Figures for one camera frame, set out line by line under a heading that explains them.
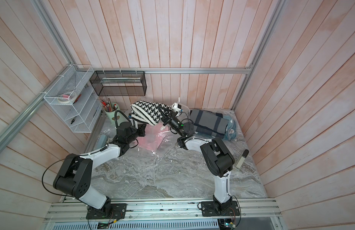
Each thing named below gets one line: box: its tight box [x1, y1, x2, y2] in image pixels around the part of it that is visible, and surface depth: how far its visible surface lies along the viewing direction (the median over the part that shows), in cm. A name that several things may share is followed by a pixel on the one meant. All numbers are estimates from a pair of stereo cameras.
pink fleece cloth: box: [136, 122, 170, 152], surface depth 91 cm
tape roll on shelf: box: [57, 93, 77, 104], surface depth 76 cm
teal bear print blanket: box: [222, 114, 238, 141], surface depth 103 cm
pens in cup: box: [100, 96, 118, 113], surface depth 100 cm
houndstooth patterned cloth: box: [130, 100, 173, 126], surface depth 73 cm
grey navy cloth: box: [189, 108, 229, 138], surface depth 109 cm
